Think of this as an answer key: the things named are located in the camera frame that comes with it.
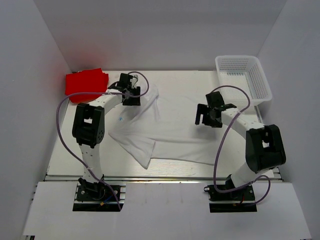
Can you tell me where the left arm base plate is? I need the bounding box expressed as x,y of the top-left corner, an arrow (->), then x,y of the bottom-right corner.
72,183 -> 126,213

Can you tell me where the white t-shirt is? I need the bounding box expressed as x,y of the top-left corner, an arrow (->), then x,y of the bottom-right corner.
108,84 -> 223,169

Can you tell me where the white plastic basket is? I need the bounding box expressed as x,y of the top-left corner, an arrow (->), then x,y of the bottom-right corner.
215,55 -> 272,106

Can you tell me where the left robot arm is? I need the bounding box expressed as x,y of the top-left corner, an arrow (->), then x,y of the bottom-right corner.
72,73 -> 141,200

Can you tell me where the folded red t-shirt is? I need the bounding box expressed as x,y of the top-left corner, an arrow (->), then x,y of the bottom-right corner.
65,68 -> 109,96

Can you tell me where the aluminium table rail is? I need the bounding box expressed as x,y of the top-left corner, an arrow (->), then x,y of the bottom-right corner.
43,176 -> 283,183

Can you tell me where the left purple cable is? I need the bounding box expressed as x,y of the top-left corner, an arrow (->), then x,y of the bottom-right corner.
56,71 -> 150,211

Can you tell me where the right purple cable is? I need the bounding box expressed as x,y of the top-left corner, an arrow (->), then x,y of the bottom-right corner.
212,85 -> 271,207

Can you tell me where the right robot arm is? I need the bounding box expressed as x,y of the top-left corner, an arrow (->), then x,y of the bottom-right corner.
195,91 -> 286,200

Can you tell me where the purple cable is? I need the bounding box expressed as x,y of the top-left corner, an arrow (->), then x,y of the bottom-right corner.
212,85 -> 271,207
56,71 -> 150,211

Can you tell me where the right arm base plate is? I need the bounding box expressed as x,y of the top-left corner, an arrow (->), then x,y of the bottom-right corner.
203,184 -> 257,213

